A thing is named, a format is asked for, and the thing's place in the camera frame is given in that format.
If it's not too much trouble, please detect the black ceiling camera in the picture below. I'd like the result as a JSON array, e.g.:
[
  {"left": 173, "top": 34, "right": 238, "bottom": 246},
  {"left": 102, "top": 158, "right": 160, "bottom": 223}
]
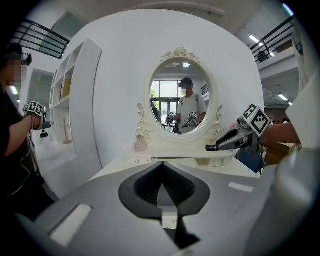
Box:
[{"left": 256, "top": 50, "right": 271, "bottom": 64}]

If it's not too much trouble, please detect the person's right forearm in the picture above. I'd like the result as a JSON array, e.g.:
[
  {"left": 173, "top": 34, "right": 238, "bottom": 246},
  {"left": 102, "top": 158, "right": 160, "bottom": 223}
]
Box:
[{"left": 259, "top": 121, "right": 302, "bottom": 147}]

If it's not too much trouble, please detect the person's white t-shirt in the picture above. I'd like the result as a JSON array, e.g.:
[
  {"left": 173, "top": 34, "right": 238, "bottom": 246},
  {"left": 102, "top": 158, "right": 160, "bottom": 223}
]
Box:
[{"left": 284, "top": 71, "right": 320, "bottom": 151}]

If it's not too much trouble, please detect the navy blue padded chair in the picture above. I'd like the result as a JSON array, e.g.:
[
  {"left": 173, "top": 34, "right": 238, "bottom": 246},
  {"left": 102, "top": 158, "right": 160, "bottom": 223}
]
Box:
[{"left": 234, "top": 146, "right": 264, "bottom": 175}]

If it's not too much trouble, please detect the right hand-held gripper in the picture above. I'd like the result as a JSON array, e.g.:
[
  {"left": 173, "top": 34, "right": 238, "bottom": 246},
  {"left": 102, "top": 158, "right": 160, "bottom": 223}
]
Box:
[{"left": 214, "top": 103, "right": 273, "bottom": 155}]

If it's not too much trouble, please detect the white shelf unit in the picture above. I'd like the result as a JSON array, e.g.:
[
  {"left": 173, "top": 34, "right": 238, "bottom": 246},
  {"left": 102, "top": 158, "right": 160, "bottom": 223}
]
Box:
[{"left": 48, "top": 38, "right": 103, "bottom": 171}]

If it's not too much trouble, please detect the pink round bottle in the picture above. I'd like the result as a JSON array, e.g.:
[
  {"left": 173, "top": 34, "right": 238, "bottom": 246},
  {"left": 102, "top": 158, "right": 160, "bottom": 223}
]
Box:
[{"left": 133, "top": 139, "right": 147, "bottom": 153}]

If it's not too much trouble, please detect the black railing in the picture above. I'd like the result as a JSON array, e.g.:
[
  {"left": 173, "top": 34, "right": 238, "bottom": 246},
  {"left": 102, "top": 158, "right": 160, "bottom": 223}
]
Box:
[
  {"left": 249, "top": 14, "right": 296, "bottom": 60},
  {"left": 9, "top": 19, "right": 71, "bottom": 60}
]

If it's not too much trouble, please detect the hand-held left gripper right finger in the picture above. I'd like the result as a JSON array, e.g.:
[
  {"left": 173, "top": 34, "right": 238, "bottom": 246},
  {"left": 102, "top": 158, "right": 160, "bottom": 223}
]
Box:
[{"left": 162, "top": 161, "right": 272, "bottom": 256}]

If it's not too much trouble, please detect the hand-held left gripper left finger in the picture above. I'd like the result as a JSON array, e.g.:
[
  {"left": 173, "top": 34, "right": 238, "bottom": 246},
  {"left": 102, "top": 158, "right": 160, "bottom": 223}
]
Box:
[{"left": 34, "top": 161, "right": 180, "bottom": 256}]

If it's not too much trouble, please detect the white framed oval mirror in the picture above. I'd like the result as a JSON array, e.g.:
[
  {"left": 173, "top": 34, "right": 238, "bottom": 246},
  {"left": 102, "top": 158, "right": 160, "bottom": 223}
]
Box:
[{"left": 127, "top": 46, "right": 235, "bottom": 168}]

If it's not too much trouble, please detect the white ornate dressing table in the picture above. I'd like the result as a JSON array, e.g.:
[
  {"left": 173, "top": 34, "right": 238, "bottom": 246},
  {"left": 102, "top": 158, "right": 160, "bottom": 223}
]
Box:
[{"left": 88, "top": 147, "right": 262, "bottom": 182}]

